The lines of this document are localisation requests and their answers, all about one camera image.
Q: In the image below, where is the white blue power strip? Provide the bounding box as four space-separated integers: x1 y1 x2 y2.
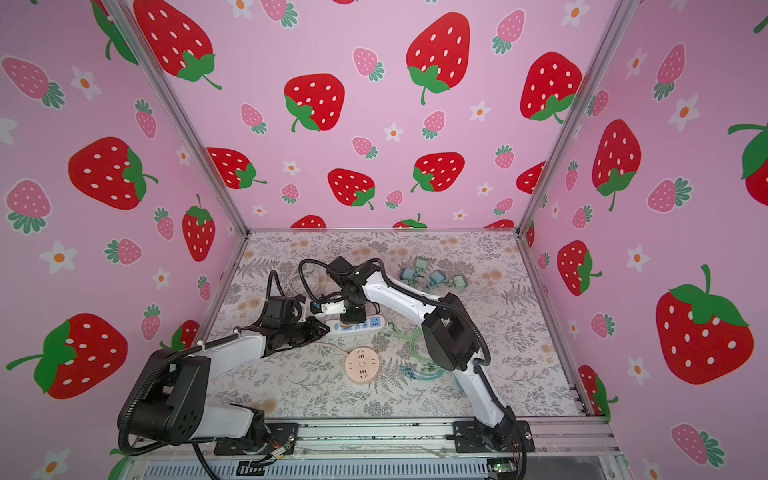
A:
326 315 386 336

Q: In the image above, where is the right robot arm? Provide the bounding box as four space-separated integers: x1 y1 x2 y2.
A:
298 257 527 457

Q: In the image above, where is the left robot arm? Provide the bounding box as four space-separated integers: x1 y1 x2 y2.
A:
117 271 330 456

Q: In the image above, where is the teal plug adapter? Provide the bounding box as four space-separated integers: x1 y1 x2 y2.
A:
429 270 447 286

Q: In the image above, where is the light green plug adapter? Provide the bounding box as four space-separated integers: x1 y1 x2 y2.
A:
450 275 468 291

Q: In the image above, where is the round pink power socket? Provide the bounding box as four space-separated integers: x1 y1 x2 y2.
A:
344 347 380 385

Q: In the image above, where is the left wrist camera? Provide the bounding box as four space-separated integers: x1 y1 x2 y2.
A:
263 296 302 324

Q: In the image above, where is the green cable bundle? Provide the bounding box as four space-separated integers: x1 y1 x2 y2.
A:
386 320 457 382

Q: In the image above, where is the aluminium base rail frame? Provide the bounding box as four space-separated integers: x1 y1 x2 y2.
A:
115 417 633 479

